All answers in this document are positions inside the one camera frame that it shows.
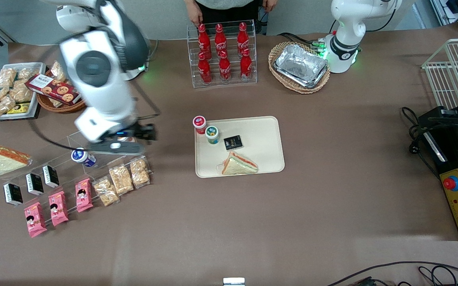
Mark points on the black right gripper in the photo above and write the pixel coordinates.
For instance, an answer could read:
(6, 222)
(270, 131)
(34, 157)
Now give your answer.
(148, 131)

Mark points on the green gum bottle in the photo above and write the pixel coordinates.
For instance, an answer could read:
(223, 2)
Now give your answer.
(212, 135)

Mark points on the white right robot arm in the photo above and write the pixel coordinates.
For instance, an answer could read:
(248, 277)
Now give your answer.
(101, 79)

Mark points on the person right forearm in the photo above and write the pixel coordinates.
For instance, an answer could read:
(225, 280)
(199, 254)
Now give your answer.
(190, 4)

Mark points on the red gum bottle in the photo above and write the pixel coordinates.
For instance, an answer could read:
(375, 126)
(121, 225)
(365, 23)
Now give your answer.
(200, 124)

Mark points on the blue gum bottle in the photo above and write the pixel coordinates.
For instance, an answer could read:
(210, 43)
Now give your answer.
(82, 156)

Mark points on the beige plastic tray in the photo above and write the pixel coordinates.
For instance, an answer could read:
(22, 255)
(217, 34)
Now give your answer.
(261, 151)

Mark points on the aluminium foil tray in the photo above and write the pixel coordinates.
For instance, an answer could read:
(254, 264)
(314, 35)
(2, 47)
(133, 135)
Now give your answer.
(300, 65)

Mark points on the person right hand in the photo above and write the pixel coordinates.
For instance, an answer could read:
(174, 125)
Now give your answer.
(196, 18)

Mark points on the person left hand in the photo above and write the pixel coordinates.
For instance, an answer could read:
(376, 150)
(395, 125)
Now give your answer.
(269, 4)

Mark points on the wrapped rice cracker bar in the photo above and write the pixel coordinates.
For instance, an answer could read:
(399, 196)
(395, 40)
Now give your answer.
(105, 191)
(121, 179)
(139, 171)

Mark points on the red cola bottle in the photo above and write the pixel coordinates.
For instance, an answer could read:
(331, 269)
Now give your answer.
(203, 39)
(224, 69)
(220, 39)
(243, 37)
(204, 71)
(246, 66)

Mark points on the black square snack packet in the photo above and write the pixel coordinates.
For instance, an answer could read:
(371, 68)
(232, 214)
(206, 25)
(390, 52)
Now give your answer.
(233, 143)

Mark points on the pink snack packet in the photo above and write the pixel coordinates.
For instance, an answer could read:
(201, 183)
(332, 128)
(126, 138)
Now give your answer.
(35, 219)
(84, 195)
(58, 208)

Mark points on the dark brown wicker basket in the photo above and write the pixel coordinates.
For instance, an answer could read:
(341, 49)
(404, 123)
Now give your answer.
(62, 108)

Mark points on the wrapped triangle sandwich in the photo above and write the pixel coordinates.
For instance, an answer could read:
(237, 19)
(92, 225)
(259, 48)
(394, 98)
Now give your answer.
(4, 161)
(239, 165)

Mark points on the clear acrylic bottle rack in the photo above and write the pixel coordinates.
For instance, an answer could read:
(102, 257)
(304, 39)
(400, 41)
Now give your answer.
(233, 81)

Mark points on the clear acrylic step display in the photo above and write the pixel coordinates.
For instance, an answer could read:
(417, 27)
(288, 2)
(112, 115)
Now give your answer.
(54, 151)

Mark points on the red cookie box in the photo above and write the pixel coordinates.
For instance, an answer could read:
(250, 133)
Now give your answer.
(54, 89)

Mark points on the metal shelf unit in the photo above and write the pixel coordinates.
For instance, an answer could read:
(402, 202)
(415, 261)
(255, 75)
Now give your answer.
(455, 12)

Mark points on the small black carton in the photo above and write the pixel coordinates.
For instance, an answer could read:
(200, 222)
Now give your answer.
(35, 184)
(13, 194)
(50, 176)

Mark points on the white rectangular dish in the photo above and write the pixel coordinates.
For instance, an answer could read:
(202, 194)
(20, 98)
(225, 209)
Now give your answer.
(38, 69)

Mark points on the yellow snack packet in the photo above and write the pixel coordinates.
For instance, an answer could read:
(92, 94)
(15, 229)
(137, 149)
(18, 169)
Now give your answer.
(19, 108)

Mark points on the standing person body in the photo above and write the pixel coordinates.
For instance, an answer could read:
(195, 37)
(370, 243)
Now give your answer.
(229, 12)

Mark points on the light wicker basket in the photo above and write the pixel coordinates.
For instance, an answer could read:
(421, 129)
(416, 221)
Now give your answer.
(278, 51)

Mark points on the small white device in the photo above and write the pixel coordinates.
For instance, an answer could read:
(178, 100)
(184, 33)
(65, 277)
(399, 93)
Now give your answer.
(233, 281)

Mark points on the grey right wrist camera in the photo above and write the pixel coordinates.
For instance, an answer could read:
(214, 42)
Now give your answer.
(117, 147)

